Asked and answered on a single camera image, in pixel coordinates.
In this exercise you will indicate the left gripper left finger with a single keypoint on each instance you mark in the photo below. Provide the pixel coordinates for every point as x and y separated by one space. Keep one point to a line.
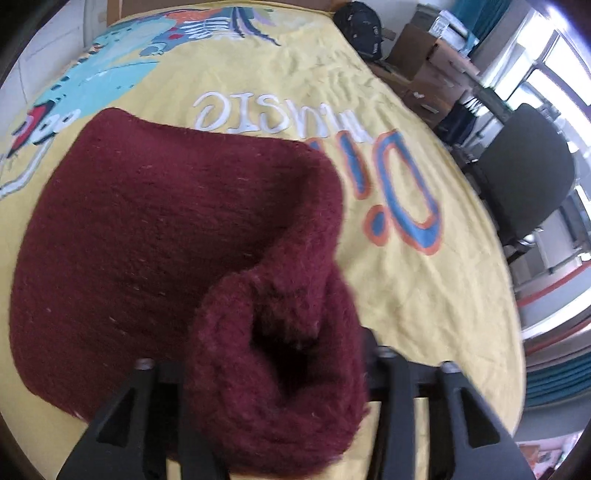
144 424

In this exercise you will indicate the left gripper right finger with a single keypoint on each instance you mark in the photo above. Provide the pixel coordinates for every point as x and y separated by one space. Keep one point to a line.
467 439

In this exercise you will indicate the maroon knit sweater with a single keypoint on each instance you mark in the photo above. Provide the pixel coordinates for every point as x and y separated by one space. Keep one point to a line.
212 250

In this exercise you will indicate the yellow printed bedspread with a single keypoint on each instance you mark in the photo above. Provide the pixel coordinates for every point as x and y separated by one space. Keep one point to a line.
418 249

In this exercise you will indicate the dark office chair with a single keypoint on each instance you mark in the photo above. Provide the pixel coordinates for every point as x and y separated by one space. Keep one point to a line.
523 176

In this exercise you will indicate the wooden headboard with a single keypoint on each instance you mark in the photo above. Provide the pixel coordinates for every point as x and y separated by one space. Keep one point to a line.
120 9

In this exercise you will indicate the white printer box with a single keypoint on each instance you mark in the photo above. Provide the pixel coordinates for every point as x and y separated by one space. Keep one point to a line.
447 27

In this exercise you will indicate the teal curtain right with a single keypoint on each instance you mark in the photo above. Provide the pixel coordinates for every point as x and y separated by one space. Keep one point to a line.
480 16

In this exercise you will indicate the black backpack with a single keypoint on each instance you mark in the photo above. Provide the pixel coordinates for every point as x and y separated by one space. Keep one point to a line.
362 27

